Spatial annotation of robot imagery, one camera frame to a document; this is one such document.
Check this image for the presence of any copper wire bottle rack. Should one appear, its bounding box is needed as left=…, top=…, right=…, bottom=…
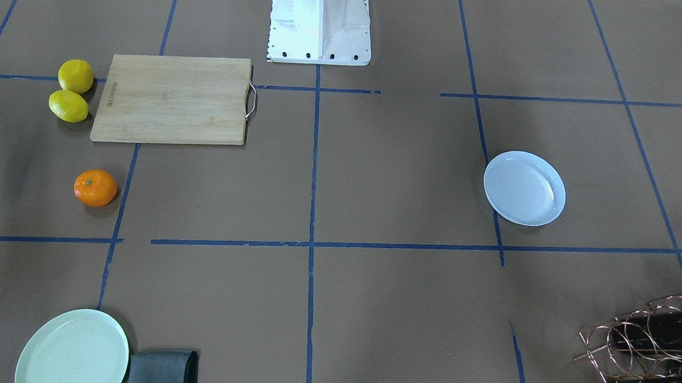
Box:
left=578, top=293, right=682, bottom=383

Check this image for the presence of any light green plate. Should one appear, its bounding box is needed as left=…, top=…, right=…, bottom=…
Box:
left=14, top=309, right=130, bottom=383

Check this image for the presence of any yellow lemon upper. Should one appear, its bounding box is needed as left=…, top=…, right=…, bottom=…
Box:
left=57, top=59, right=96, bottom=94

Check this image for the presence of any light blue plate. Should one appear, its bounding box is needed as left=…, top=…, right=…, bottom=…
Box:
left=483, top=150, right=567, bottom=227

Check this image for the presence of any dark grey folded cloth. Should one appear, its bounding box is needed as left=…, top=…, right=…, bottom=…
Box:
left=128, top=349, right=199, bottom=383

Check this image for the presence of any yellow lemon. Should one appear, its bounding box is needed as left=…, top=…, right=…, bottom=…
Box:
left=57, top=59, right=96, bottom=94
left=48, top=89, right=89, bottom=123

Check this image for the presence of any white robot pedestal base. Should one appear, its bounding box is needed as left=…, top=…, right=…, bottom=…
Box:
left=266, top=0, right=372, bottom=66

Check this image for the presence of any orange fruit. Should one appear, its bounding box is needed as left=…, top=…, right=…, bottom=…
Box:
left=73, top=169, right=119, bottom=208

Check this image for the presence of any yellow lemon lower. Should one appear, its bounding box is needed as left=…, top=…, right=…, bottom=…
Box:
left=48, top=89, right=89, bottom=123

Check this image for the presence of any wooden cutting board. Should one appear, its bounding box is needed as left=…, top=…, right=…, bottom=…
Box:
left=90, top=54, right=257, bottom=146

